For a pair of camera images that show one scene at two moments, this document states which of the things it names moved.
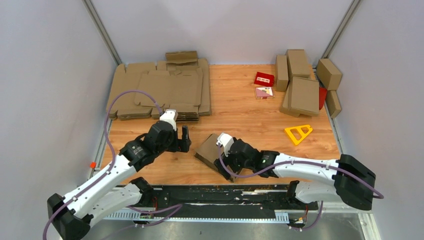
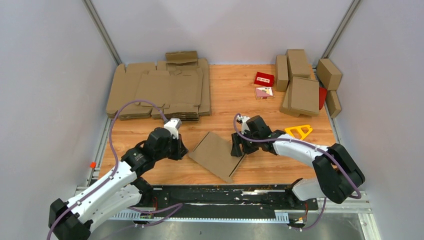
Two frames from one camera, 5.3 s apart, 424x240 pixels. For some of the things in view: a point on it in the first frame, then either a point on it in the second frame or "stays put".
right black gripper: x=218 y=164 → x=237 y=139
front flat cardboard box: x=302 y=97 stays put
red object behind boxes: x=323 y=94 stays put
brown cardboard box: x=209 y=151 stays put
